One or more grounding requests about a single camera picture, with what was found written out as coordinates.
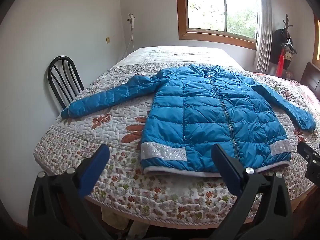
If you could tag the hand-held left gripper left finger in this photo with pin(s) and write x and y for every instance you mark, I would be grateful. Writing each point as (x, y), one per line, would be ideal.
(93, 170)

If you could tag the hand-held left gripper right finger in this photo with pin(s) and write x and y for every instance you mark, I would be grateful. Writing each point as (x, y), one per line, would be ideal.
(225, 170)

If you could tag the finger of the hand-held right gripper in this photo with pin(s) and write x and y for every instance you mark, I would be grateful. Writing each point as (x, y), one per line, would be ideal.
(306, 151)

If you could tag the blue puffer jacket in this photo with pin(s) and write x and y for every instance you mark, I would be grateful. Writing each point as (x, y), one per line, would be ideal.
(200, 117)

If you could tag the black clothes hanger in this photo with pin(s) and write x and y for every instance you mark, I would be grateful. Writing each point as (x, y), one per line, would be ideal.
(290, 47)

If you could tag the floral quilted bedspread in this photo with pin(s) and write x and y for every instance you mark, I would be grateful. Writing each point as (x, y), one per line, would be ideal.
(112, 135)

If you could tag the beige cloth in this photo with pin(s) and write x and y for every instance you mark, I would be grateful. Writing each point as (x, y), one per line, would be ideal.
(117, 220)

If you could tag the pink floral bedding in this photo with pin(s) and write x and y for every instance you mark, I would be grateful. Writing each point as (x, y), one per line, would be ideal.
(307, 92)

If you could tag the dark wooden headboard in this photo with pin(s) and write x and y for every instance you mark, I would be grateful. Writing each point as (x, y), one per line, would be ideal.
(311, 77)

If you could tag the red hanging item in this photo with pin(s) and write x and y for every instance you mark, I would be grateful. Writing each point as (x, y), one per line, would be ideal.
(280, 62)

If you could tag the small wooden framed window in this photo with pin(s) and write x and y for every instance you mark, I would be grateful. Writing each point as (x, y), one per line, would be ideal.
(317, 42)

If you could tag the black metal chair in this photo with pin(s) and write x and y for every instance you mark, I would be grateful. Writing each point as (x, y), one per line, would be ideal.
(63, 57)

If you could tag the grey curtain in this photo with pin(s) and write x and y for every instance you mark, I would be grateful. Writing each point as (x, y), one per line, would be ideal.
(263, 42)

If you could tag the wooden coat rack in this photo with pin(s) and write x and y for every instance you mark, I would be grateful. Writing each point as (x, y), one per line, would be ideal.
(287, 20)

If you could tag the white wall-mounted handset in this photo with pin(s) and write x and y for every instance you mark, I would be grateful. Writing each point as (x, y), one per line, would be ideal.
(131, 20)

